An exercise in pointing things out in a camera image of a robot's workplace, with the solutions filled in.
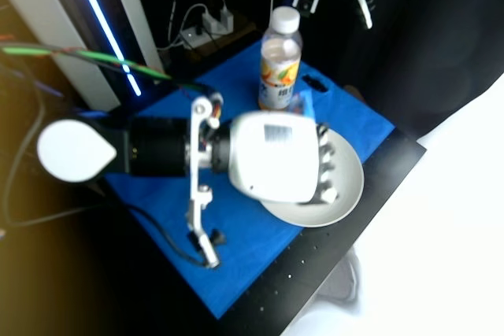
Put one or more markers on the white power strip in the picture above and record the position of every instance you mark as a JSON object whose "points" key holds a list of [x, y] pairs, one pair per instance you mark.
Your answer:
{"points": [[216, 21]]}

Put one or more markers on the blue cloth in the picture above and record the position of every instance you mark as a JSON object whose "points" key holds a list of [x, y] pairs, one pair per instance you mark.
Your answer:
{"points": [[244, 257]]}

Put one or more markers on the grey object under table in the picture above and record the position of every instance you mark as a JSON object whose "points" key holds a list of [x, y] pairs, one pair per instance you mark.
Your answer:
{"points": [[342, 277]]}

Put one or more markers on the black fabric drape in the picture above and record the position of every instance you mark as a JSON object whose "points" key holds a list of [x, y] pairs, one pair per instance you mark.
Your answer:
{"points": [[433, 76]]}

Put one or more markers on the white tower with blue light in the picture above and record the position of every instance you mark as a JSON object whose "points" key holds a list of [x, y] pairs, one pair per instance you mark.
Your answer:
{"points": [[43, 17]]}

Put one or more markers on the white round plate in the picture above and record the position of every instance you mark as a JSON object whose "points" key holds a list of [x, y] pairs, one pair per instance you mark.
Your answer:
{"points": [[348, 194]]}

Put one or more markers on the orange juice bottle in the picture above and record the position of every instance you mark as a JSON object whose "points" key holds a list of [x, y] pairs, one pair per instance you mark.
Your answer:
{"points": [[279, 72]]}

